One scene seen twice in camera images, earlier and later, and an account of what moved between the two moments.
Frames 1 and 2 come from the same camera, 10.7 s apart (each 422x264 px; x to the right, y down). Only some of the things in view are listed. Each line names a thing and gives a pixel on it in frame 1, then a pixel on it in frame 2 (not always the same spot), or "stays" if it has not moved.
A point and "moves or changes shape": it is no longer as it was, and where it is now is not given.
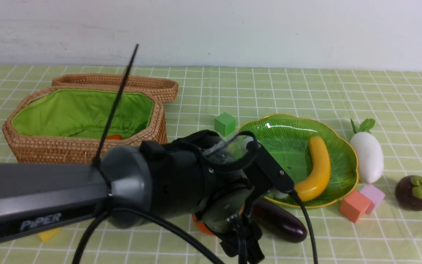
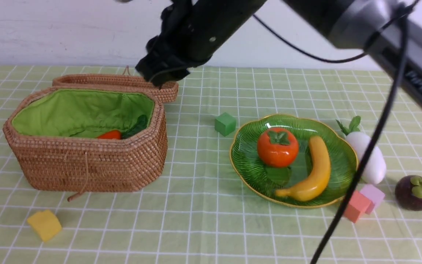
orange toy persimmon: [200, 227] → [278, 147]
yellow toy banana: [318, 183] stays
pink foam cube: [376, 195] stays
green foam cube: [225, 123] stays
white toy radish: [369, 151] moves or changes shape
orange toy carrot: [113, 137] moves or changes shape
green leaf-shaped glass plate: [287, 137] stays
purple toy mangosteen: [415, 193] stays
